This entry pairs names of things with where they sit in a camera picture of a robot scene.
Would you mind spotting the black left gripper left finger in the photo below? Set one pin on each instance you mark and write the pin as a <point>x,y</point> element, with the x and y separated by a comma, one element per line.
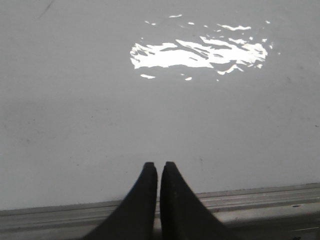
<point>134,218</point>

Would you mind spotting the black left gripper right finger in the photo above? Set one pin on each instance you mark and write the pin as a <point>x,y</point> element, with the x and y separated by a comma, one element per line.
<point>182,215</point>

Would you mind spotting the white whiteboard with aluminium frame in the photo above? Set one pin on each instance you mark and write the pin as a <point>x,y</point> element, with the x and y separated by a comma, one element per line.
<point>90,90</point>

